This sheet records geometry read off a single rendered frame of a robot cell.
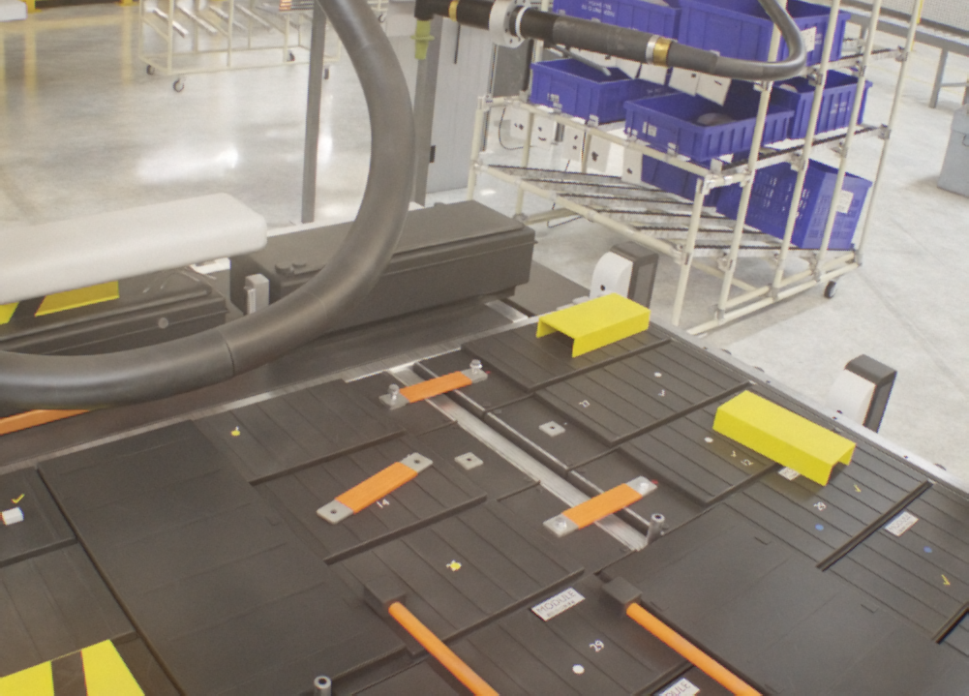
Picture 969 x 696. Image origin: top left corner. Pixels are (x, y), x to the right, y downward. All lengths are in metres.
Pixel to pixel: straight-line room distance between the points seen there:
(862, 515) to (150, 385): 0.82
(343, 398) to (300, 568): 0.32
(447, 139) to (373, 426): 3.91
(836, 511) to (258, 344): 0.75
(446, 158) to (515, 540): 4.12
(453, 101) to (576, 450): 3.89
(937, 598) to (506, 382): 0.59
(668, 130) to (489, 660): 2.83
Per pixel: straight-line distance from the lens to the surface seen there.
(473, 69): 4.95
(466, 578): 0.91
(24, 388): 0.53
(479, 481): 1.06
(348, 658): 0.82
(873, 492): 1.18
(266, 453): 1.06
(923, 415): 3.74
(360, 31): 0.67
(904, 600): 1.03
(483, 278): 1.41
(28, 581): 0.92
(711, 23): 3.56
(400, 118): 0.64
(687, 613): 0.91
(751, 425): 1.17
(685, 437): 1.18
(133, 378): 0.52
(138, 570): 0.91
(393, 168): 0.61
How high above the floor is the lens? 1.60
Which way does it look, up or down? 25 degrees down
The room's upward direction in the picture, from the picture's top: 7 degrees clockwise
